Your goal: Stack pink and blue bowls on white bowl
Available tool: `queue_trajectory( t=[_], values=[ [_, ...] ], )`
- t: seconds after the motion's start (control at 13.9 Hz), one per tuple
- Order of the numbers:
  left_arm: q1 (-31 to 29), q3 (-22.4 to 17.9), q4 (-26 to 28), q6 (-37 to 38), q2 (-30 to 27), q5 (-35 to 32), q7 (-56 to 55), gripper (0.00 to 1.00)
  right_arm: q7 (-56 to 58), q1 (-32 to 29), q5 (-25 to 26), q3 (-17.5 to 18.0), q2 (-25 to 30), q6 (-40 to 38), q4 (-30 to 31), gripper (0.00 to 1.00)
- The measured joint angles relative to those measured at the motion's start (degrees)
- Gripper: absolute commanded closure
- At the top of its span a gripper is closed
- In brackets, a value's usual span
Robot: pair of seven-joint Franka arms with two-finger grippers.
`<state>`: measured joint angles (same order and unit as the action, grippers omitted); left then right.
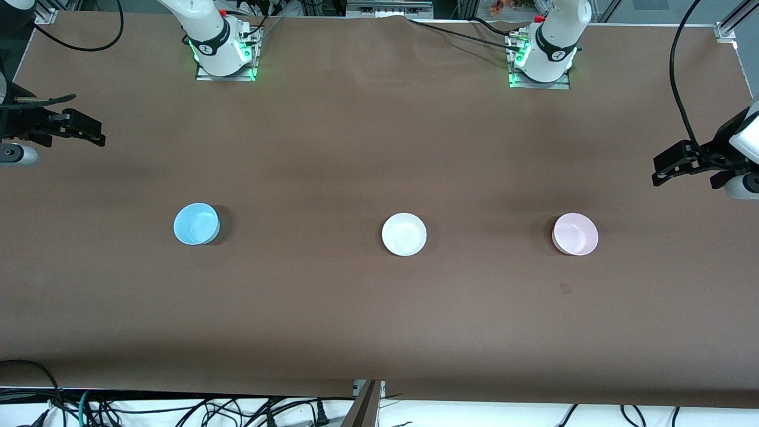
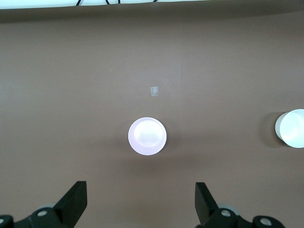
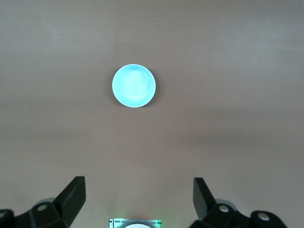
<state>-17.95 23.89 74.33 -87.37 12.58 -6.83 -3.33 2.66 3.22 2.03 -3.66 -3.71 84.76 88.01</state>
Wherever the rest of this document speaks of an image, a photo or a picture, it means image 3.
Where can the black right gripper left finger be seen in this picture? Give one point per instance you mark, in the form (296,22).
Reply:
(59,211)

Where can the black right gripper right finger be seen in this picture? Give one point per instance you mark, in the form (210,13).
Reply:
(213,213)

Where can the blue bowl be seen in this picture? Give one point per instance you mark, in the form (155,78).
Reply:
(134,85)

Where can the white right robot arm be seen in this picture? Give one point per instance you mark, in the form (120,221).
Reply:
(135,226)

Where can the brown table cover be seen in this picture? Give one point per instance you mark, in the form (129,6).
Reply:
(152,147)

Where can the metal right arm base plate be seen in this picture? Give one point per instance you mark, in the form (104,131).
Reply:
(114,223)

